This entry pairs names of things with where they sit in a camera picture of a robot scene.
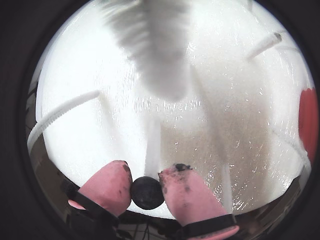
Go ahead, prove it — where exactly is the pink sleeved gripper finger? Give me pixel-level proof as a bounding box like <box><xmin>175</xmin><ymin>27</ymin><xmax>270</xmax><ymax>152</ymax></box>
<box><xmin>62</xmin><ymin>160</ymin><xmax>133</xmax><ymax>240</ymax></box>
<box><xmin>158</xmin><ymin>162</ymin><xmax>242</xmax><ymax>240</ymax></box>

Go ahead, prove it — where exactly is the dark blueberry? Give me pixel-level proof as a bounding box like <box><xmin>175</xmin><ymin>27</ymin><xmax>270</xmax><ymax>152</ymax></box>
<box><xmin>130</xmin><ymin>176</ymin><xmax>165</xmax><ymax>210</ymax></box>

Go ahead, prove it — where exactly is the red collapsible silicone cup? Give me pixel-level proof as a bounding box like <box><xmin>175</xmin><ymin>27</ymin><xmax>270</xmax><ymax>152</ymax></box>
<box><xmin>298</xmin><ymin>87</ymin><xmax>316</xmax><ymax>162</ymax></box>

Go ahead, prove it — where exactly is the long curved white stem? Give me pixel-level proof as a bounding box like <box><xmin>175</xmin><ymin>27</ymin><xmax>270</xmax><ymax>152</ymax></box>
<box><xmin>26</xmin><ymin>90</ymin><xmax>100</xmax><ymax>151</ymax></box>

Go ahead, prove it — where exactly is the white foam block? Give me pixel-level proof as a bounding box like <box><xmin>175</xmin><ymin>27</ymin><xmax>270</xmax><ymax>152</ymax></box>
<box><xmin>26</xmin><ymin>0</ymin><xmax>316</xmax><ymax>221</ymax></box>

